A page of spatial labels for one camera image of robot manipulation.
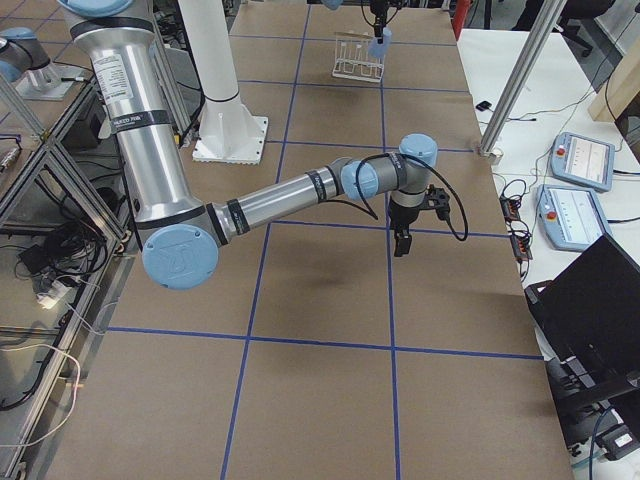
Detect small black usb device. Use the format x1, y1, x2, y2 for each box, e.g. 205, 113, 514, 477
475, 101, 492, 111

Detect white camera stand base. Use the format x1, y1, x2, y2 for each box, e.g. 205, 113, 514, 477
193, 98, 269, 165

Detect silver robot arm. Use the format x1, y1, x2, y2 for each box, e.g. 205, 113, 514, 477
62, 1, 438, 290
321, 0, 397, 43

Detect black laptop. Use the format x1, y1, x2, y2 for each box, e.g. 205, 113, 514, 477
525, 233, 639, 423

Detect light blue plastic cup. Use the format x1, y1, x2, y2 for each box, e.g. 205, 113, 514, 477
368, 27, 392, 61

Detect near teach pendant tablet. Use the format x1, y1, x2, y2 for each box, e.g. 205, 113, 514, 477
536, 184, 611, 252

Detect teach pendant tablet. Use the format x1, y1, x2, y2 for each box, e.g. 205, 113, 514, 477
549, 132, 615, 192
536, 184, 611, 252

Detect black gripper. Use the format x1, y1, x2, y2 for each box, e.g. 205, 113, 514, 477
388, 202, 420, 257
369, 0, 390, 39

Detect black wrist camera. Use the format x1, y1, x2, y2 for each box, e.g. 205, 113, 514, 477
422, 184, 450, 222

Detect far teach pendant tablet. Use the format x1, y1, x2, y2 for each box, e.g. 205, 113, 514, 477
549, 132, 615, 192

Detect black power strip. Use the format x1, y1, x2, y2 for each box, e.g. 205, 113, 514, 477
499, 195, 532, 263

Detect white wire cup rack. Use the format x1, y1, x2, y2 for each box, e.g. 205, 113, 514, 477
332, 31, 384, 83

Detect aluminium frame post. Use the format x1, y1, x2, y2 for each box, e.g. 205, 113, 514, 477
478, 0, 567, 165

